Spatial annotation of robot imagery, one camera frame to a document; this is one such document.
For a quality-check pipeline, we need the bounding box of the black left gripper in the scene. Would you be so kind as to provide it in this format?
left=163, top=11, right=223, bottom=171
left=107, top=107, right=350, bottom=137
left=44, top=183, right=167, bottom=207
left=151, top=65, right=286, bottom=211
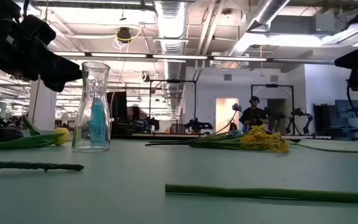
left=0, top=14, right=83, bottom=93

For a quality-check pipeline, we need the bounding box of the yellow tulip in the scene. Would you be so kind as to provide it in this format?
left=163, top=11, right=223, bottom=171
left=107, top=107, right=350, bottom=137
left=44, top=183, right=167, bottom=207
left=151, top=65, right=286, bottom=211
left=286, top=139, right=358, bottom=156
left=0, top=127, right=71, bottom=149

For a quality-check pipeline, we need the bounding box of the yellow flower bunch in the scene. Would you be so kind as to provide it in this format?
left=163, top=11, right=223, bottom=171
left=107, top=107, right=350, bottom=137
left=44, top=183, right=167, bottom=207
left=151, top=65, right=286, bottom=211
left=144, top=124, right=291, bottom=154
left=0, top=159, right=85, bottom=172

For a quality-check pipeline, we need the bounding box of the clear glass vase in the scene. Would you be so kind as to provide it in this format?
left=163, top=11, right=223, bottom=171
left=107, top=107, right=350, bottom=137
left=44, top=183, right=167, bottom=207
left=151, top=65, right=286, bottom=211
left=71, top=61, right=112, bottom=153

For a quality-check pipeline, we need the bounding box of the white pillar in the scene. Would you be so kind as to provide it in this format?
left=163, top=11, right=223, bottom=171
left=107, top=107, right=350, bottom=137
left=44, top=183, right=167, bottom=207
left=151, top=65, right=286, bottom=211
left=28, top=76, right=57, bottom=131

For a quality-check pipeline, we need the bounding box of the dark background monitor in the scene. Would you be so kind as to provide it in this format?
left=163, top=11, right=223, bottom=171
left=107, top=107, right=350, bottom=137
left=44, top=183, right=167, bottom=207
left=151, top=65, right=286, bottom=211
left=335, top=99, right=358, bottom=127

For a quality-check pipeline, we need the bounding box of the round black ceiling device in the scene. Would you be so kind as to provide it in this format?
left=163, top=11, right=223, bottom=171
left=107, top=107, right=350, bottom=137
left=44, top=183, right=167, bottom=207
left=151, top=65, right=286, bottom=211
left=116, top=26, right=133, bottom=44

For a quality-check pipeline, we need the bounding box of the standing person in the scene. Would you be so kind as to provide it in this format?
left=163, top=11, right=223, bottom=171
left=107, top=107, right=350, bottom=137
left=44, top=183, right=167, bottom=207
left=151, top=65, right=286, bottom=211
left=239, top=95, right=270, bottom=133

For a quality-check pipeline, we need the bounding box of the green table mat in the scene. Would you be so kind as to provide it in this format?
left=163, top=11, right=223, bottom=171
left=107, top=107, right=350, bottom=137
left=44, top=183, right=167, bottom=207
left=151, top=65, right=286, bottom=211
left=0, top=129, right=358, bottom=224

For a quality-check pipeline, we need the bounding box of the wooden table with black frame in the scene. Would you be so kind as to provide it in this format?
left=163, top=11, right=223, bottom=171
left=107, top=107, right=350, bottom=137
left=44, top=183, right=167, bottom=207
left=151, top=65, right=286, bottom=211
left=110, top=133, right=332, bottom=140

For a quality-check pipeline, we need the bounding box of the black rig frame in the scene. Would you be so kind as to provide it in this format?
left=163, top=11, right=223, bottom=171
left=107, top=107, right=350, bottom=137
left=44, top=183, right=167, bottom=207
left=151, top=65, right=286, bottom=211
left=250, top=83, right=295, bottom=136
left=149, top=78, right=198, bottom=134

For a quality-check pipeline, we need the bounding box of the silver ventilation duct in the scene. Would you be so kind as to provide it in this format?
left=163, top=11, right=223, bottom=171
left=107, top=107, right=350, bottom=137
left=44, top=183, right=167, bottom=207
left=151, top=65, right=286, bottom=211
left=152, top=0, right=188, bottom=119

